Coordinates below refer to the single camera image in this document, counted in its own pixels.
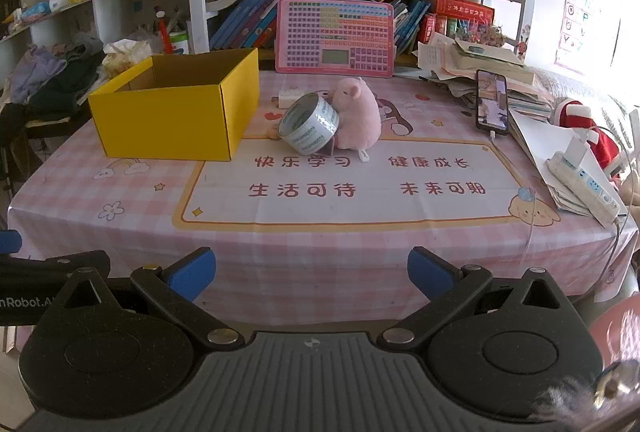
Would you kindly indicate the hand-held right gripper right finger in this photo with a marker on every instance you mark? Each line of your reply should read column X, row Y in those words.
column 430, row 274

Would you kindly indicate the pile of clothes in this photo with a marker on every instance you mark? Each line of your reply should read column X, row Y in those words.
column 55, row 82

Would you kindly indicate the yellow cardboard box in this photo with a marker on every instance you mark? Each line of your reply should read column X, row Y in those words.
column 165, row 122

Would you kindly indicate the row of blue books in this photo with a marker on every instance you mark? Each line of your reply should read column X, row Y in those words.
column 245, row 17

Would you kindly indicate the floral tissue pack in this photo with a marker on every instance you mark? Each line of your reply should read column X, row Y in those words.
column 125, row 57

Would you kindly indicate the pink plush toy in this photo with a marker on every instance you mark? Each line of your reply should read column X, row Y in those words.
column 357, row 117

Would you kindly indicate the alphabet wall poster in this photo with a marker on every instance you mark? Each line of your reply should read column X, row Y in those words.
column 585, row 2

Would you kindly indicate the black smartphone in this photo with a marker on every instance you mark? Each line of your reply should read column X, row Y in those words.
column 492, row 102

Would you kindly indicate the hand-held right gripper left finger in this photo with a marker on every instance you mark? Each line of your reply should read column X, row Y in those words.
column 192, row 269

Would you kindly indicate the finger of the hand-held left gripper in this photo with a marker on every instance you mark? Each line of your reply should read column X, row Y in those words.
column 55, row 264
column 10, row 242

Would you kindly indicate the clear tape roll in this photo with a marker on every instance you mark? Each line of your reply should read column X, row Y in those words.
column 320, row 132

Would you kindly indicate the pink learning tablet toy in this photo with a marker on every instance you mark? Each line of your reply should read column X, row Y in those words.
column 335, row 32

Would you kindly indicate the pile of books and papers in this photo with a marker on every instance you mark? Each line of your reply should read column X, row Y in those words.
column 490, row 62

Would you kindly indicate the white power strip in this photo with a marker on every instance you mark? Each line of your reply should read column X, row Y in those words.
column 585, row 187

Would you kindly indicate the red boxed book set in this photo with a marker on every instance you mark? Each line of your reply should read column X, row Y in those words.
column 457, row 7

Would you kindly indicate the white plug adapter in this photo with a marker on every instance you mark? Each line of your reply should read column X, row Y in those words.
column 575, row 152

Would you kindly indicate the blue tissue pack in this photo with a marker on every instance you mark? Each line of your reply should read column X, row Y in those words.
column 35, row 12

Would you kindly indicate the white tissue pack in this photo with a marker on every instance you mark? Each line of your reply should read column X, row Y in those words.
column 59, row 2

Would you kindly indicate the green and white pen cup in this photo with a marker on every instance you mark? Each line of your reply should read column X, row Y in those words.
column 180, row 43

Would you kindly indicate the red and white plush cloth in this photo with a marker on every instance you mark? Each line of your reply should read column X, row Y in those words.
column 575, row 112

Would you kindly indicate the stack of white papers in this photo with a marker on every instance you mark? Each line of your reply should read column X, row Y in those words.
column 535, row 147

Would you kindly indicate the fluffy clothing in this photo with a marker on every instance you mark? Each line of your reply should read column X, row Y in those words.
column 565, row 399

